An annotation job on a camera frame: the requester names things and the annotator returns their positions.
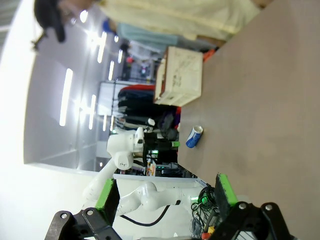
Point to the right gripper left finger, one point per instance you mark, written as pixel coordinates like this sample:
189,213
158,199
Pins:
106,200

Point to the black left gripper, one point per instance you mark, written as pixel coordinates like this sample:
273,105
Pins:
153,142

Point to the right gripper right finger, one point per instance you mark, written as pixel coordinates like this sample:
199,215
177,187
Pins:
225,197

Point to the blue drink can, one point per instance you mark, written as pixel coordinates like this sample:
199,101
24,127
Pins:
193,137

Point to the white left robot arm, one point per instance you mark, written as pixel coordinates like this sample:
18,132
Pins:
125,155

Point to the cream basket with brown rim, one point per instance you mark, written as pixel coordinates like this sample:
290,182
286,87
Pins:
185,77

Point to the red emergency stop button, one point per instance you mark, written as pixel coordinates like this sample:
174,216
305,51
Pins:
208,231

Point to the rack of dark garments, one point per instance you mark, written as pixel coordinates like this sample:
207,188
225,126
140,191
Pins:
137,105

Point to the orange cloth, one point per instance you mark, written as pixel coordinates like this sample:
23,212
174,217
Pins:
208,55

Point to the person in yellow shirt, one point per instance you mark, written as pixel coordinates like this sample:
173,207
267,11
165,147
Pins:
180,15

